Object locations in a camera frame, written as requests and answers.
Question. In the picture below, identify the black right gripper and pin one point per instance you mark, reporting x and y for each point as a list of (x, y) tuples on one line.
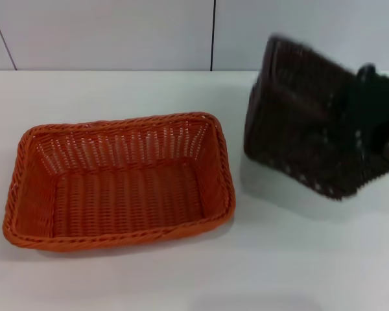
[(382, 97)]

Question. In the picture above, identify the dark brown woven plastic basket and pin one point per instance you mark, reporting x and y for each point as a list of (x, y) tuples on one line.
[(295, 129)]

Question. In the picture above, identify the orange woven plastic basket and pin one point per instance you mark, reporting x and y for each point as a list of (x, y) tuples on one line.
[(123, 197)]

